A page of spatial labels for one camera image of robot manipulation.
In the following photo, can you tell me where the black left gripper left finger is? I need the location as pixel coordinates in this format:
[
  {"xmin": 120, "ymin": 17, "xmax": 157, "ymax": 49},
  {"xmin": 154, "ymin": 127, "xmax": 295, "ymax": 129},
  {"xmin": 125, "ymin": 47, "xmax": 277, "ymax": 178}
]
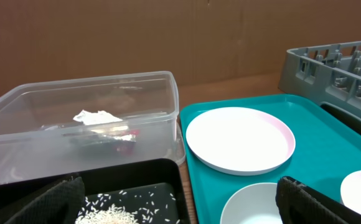
[{"xmin": 0, "ymin": 174, "xmax": 85, "ymax": 224}]

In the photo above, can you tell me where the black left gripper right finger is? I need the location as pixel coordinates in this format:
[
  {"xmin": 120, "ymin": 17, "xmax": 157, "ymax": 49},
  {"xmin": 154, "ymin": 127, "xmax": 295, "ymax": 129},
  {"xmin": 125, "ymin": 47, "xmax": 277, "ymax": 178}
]
[{"xmin": 275, "ymin": 176, "xmax": 361, "ymax": 224}]

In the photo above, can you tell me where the grey bowl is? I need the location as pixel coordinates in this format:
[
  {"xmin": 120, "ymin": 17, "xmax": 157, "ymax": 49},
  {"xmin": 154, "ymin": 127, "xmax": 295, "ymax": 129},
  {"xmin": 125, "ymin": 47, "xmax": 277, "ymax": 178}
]
[{"xmin": 220, "ymin": 182, "xmax": 283, "ymax": 224}]

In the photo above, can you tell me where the red snack wrapper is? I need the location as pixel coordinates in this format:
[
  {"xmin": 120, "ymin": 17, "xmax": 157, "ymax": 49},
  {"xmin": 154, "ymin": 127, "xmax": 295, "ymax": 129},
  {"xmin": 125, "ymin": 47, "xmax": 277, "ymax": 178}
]
[{"xmin": 62, "ymin": 126, "xmax": 139, "ymax": 154}]

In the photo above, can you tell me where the white napkin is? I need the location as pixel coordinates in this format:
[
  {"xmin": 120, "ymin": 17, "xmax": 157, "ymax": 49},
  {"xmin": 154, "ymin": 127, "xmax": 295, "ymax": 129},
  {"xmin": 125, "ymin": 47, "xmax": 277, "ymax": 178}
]
[{"xmin": 73, "ymin": 110, "xmax": 122, "ymax": 125}]

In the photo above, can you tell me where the grey dishwasher rack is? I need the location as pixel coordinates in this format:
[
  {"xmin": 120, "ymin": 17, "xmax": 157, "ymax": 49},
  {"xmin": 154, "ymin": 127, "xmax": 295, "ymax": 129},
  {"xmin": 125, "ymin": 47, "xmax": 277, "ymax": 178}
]
[{"xmin": 278, "ymin": 41, "xmax": 361, "ymax": 134}]

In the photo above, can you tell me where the pile of rice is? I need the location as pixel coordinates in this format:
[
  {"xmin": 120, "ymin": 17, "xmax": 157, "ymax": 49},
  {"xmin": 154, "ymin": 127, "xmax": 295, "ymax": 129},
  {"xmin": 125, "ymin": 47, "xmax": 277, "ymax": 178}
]
[{"xmin": 74, "ymin": 190, "xmax": 181, "ymax": 224}]

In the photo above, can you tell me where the teal serving tray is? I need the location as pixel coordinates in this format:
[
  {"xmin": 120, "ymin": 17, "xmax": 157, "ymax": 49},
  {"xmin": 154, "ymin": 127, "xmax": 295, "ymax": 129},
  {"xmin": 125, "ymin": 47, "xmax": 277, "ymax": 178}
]
[{"xmin": 180, "ymin": 94, "xmax": 361, "ymax": 223}]

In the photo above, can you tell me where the clear plastic bin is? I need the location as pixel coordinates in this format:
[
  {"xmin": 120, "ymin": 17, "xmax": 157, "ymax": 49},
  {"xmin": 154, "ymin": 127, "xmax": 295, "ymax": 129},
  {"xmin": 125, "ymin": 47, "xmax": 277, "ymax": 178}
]
[{"xmin": 0, "ymin": 71, "xmax": 185, "ymax": 184}]

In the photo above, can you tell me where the large white plate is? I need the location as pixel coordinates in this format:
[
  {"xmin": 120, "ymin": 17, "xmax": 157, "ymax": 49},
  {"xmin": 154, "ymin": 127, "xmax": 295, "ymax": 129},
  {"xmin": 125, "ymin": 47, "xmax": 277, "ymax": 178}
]
[{"xmin": 185, "ymin": 107, "xmax": 296, "ymax": 176}]

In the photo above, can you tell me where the black plastic tray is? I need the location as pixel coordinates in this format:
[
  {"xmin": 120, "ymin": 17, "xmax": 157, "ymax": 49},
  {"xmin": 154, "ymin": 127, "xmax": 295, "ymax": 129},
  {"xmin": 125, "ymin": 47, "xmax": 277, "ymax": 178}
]
[{"xmin": 0, "ymin": 158, "xmax": 191, "ymax": 224}]

